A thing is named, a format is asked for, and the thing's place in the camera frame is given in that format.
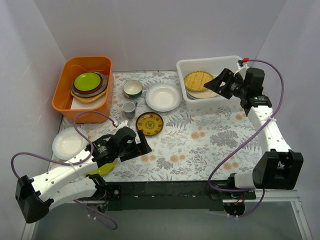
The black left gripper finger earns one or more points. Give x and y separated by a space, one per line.
130 153
143 146

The yellow woven basket plate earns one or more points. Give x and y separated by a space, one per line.
88 98

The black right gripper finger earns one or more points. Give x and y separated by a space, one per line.
224 76
216 85

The lime green dotted plate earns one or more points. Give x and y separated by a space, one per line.
102 168

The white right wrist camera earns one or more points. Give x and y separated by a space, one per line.
241 67

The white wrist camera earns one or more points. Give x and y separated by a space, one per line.
241 67
123 124

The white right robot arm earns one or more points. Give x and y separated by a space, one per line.
279 166

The white deep plate left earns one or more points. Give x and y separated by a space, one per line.
68 143

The white square plate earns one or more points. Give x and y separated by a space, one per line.
78 105

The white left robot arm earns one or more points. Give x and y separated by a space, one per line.
73 180

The grey speckled plate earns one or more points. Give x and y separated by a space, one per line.
89 82

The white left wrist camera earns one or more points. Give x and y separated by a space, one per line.
123 124

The white deep plate blue rim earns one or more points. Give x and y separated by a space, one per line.
163 97

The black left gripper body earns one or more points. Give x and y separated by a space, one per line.
135 150

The white plastic bin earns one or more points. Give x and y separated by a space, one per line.
214 66

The round bamboo woven tray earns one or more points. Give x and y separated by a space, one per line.
195 81

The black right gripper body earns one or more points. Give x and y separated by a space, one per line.
225 85

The dark teal ceramic bowl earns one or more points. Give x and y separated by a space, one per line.
133 89

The yellow black patterned plate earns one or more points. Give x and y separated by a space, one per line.
151 123

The aluminium frame rail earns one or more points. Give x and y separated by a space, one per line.
275 195

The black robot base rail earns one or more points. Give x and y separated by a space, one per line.
163 195

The dark brown plate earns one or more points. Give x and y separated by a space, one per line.
98 88

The floral patterned table mat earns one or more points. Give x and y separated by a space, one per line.
194 145

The grey ceramic mug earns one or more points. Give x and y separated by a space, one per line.
129 109

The cream green glazed plate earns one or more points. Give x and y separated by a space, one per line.
202 94

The lime green small plate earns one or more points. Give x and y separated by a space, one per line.
87 81

